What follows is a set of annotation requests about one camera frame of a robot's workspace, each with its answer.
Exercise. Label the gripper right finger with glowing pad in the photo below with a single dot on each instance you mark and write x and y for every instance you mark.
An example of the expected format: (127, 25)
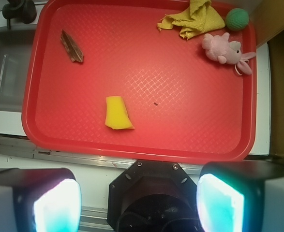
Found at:
(241, 196)

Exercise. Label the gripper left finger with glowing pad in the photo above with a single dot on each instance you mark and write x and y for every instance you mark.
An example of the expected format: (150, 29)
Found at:
(39, 200)

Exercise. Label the brown wood chip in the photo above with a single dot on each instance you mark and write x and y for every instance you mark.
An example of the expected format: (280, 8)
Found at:
(74, 52)

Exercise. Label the yellow sponge piece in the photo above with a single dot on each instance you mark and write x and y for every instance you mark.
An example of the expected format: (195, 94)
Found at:
(117, 117)

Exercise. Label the grey toy sink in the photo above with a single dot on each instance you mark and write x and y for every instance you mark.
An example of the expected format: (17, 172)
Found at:
(15, 51)

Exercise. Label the red plastic tray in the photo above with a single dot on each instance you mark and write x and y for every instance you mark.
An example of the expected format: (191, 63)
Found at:
(205, 112)

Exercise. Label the pink plush bunny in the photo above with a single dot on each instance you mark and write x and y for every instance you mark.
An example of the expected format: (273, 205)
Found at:
(220, 49)

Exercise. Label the green ball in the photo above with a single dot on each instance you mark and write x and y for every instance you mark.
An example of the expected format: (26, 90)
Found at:
(237, 19)

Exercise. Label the yellow cloth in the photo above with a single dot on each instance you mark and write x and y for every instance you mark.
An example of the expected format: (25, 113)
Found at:
(199, 18)

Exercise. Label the black faucet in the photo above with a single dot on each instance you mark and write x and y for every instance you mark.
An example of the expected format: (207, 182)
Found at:
(25, 10)

